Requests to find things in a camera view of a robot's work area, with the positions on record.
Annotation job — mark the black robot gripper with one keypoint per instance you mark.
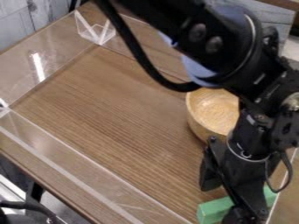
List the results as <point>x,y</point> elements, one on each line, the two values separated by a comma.
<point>243,165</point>

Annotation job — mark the green rectangular block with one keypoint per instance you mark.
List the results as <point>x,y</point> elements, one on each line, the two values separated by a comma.
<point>213,210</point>

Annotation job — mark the black table leg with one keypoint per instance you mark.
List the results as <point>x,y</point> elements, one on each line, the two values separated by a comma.
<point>35,192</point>

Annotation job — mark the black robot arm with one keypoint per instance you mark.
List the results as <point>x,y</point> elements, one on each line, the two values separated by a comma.
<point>231,53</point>

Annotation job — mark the brown wooden bowl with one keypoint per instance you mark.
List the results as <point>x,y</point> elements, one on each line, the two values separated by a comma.
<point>213,113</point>

